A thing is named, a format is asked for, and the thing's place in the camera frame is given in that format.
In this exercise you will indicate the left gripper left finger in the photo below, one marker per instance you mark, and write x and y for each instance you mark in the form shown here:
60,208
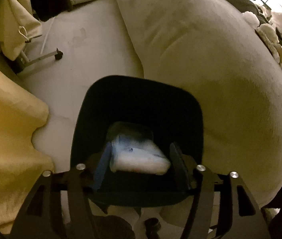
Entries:
40,215

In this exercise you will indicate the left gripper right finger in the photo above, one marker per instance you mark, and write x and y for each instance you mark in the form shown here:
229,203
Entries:
239,215

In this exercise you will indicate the white blue plastic packet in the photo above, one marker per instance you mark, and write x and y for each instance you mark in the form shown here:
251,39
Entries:
137,155

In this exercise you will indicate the black trash bin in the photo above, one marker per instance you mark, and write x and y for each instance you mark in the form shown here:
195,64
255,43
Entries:
162,113

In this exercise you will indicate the yellow curtain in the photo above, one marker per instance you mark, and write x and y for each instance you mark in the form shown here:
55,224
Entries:
21,113

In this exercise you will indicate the white clothes rack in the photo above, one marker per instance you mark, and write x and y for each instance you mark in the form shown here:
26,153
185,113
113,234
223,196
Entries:
34,50

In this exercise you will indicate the grey bed mattress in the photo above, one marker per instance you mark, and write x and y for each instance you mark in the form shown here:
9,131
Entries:
207,48

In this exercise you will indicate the beige hanging coat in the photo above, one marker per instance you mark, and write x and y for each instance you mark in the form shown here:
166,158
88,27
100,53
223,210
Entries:
18,26

